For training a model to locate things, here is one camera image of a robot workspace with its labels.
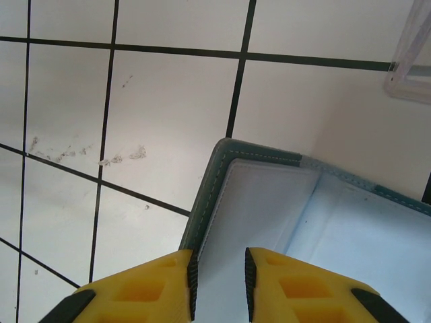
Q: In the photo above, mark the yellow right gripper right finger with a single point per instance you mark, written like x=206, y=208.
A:
x=303, y=296

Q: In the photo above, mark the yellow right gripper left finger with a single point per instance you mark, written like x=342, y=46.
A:
x=151, y=296

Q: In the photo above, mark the blue box with red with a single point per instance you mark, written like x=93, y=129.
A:
x=269, y=202

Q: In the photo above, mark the clear plastic card box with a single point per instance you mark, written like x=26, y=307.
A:
x=404, y=67

